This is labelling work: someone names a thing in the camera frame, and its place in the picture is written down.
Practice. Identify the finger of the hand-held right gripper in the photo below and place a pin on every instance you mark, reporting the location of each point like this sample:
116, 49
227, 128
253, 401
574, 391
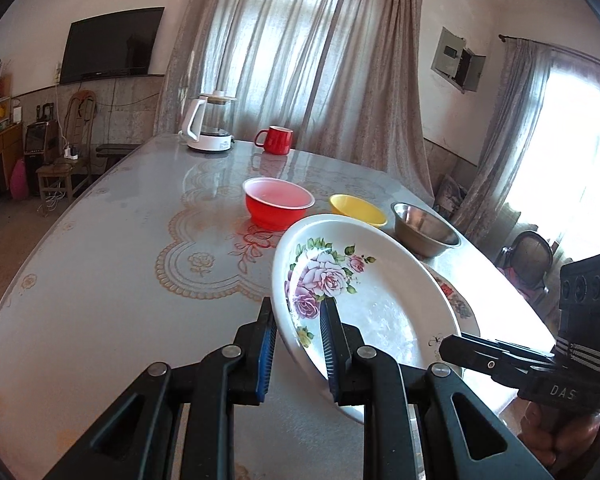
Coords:
480, 357
530, 352

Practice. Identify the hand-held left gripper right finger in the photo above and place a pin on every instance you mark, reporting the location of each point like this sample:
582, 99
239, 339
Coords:
330, 352

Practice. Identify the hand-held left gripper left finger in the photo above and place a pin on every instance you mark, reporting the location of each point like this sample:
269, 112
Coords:
265, 355

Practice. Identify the floral plate with red marks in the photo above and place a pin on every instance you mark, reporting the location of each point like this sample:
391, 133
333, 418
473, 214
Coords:
457, 300

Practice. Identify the small rose print plate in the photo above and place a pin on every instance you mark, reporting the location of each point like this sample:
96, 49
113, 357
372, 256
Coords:
380, 300

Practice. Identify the stainless steel bowl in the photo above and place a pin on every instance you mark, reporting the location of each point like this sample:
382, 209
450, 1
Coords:
425, 230

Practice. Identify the yellow bowl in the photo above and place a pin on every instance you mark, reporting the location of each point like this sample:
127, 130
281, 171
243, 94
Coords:
357, 207

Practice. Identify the red bowl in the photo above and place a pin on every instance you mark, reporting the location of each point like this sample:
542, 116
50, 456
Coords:
275, 207

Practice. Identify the person's right hand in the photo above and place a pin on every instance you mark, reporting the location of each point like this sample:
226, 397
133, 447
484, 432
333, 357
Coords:
565, 440

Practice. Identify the pink cloth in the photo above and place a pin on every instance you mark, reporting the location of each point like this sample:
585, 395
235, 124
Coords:
527, 280

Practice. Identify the black mesh back chair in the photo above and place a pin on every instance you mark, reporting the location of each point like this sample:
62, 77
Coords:
532, 250

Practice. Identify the printed bag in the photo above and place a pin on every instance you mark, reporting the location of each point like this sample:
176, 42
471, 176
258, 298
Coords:
450, 197

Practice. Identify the narrow beige curtain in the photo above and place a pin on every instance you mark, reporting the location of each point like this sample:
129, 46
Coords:
510, 135

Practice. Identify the red mug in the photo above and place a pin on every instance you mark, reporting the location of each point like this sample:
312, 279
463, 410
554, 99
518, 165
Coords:
277, 140

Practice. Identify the white electric kettle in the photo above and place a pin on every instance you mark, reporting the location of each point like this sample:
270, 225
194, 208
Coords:
207, 125

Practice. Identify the dark bench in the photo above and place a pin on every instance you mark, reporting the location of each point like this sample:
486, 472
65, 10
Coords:
115, 149

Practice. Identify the curtain rod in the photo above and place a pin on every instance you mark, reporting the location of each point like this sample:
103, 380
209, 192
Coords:
555, 48

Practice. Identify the wooden chair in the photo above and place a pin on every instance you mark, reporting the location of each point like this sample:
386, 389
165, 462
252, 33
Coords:
60, 167

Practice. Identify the white power strip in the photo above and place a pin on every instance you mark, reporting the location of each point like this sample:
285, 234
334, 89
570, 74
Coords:
70, 152

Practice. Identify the wide beige curtain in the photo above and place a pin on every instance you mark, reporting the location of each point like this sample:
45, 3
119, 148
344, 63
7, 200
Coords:
305, 60

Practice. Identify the pink bag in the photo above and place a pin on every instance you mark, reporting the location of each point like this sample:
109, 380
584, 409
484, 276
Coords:
19, 182

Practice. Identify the grey electrical panel box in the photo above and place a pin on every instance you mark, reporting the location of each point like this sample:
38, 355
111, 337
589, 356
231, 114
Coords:
450, 52

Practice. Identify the black speaker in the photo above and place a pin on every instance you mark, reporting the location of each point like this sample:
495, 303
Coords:
37, 140

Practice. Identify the wooden cabinet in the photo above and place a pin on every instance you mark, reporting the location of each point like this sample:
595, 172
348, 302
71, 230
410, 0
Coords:
0, 150

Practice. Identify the black wall television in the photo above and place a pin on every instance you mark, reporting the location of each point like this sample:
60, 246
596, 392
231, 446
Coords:
110, 42

